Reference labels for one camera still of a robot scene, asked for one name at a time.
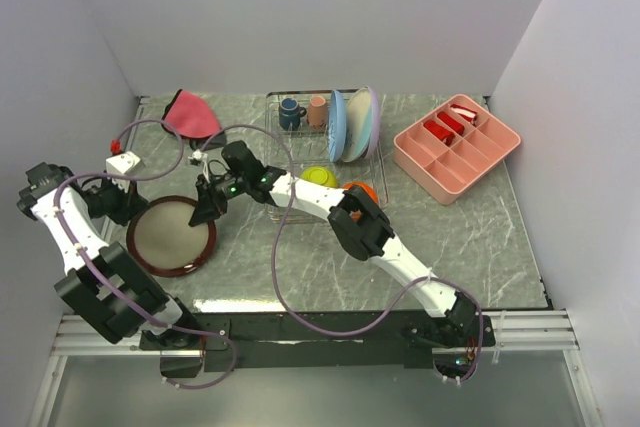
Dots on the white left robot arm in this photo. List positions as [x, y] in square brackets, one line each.
[102, 281]

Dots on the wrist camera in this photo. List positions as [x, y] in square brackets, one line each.
[122, 163]
[198, 158]

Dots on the blue plate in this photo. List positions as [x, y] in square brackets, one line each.
[337, 126]

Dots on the dark blue mug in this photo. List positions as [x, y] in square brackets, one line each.
[290, 113]

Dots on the lavender plate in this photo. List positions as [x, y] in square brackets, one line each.
[375, 123]

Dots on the pink compartment tray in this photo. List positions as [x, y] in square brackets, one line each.
[447, 172]

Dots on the orange bowl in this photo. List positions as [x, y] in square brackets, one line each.
[367, 192]

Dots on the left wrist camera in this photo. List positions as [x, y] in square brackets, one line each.
[122, 163]

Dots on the red white item in tray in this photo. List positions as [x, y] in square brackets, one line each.
[467, 114]

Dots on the black base beam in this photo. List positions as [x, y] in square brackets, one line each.
[440, 334]

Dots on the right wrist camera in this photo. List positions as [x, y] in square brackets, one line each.
[198, 158]

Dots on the yellow-green bowl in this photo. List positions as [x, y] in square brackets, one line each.
[321, 176]

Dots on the brown rimmed cream plate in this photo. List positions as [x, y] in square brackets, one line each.
[164, 243]

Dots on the aluminium rail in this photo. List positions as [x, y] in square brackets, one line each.
[504, 330]

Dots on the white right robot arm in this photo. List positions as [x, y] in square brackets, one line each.
[362, 229]

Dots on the pink cloth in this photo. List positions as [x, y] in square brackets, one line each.
[191, 116]

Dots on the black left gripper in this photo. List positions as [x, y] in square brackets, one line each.
[131, 204]

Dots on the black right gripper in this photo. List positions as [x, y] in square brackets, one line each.
[209, 206]

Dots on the pink mug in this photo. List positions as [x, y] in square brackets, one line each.
[317, 113]

